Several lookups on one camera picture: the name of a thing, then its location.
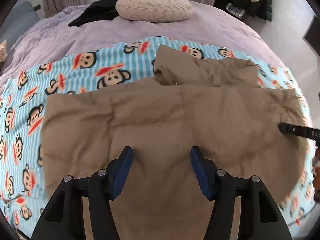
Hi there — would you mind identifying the round cream cushion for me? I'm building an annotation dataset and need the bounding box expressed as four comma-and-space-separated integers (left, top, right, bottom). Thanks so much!
116, 0, 193, 23

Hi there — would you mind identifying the black garment on bed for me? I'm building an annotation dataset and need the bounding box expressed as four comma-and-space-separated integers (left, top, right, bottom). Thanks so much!
68, 0, 119, 27

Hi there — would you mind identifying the grey headboard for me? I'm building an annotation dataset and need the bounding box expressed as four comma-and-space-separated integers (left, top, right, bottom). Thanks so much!
1, 1, 40, 50

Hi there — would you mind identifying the cream striped cloth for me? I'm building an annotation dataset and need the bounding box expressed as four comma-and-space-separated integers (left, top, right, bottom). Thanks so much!
0, 41, 7, 63

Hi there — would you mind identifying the blue striped monkey blanket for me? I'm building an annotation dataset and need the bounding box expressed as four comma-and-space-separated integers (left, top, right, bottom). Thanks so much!
1, 36, 315, 237

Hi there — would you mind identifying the lavender bed cover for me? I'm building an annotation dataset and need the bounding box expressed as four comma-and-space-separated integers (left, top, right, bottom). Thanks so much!
1, 2, 284, 88

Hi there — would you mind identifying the tan puffer jacket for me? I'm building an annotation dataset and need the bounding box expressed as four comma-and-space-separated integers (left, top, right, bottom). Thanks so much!
41, 45, 307, 239

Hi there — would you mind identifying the right hand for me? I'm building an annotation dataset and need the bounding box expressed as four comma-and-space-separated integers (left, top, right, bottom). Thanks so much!
312, 148, 320, 192

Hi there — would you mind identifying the black monitor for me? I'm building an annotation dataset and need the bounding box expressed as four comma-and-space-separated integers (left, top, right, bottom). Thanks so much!
303, 16, 320, 57

